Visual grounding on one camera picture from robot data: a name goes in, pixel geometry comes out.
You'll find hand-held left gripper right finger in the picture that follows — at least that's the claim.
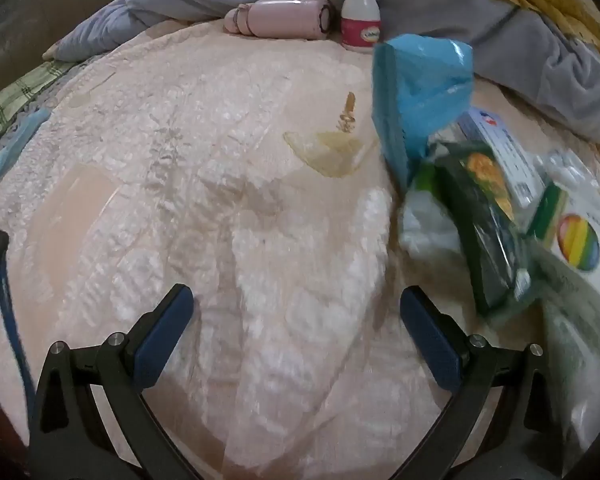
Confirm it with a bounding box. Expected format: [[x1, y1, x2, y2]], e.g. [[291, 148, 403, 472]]
[[380, 285, 568, 480]]

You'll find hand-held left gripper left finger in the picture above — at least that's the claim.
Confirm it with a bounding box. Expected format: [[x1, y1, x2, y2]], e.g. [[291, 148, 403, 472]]
[[27, 284, 216, 480]]

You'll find green snack packet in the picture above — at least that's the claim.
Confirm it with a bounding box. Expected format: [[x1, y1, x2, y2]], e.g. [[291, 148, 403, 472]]
[[432, 142, 543, 318]]

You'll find white cardboard box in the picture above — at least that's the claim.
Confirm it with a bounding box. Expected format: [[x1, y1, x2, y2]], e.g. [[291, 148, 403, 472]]
[[455, 107, 546, 208]]

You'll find white crumpled wrapper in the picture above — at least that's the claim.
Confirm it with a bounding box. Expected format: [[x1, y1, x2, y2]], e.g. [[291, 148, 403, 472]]
[[397, 160, 481, 271]]

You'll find pink textured blanket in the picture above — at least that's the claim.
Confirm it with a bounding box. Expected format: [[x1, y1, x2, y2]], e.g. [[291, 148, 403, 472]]
[[0, 20, 600, 480]]

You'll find white packet with rainbow print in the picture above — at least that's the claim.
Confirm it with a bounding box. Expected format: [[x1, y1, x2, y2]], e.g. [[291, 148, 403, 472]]
[[527, 185, 600, 466]]

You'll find yellow clear wrapper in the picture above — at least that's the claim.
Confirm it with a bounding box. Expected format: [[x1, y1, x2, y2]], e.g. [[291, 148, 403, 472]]
[[283, 130, 368, 179]]

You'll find white blister packet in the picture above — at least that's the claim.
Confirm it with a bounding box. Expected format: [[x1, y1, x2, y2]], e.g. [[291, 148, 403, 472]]
[[545, 147, 600, 196]]

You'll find blue face mask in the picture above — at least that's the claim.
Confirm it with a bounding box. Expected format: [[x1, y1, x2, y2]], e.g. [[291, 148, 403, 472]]
[[0, 109, 50, 179]]

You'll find small brown wrapper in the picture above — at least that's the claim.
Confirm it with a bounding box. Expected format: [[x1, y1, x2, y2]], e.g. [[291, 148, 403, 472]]
[[336, 91, 357, 134]]

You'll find blue plastic bag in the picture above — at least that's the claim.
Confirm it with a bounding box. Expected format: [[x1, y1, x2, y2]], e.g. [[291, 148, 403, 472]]
[[371, 34, 476, 191]]

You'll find green plaid cloth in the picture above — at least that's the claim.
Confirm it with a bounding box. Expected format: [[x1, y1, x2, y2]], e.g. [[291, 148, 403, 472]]
[[0, 57, 83, 161]]

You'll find grey-blue quilt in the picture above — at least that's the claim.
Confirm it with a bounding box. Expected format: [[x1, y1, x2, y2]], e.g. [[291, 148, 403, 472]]
[[42, 0, 600, 143]]

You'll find white pill bottle pink label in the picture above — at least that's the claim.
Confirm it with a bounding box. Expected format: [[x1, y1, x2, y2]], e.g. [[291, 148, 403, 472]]
[[340, 0, 383, 53]]

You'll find pink rolled pouch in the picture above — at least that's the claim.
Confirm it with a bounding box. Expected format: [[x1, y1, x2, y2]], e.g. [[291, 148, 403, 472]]
[[224, 0, 337, 40]]

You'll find brown padded headboard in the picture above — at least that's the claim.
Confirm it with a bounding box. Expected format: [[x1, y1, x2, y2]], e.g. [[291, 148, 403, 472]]
[[0, 0, 131, 106]]

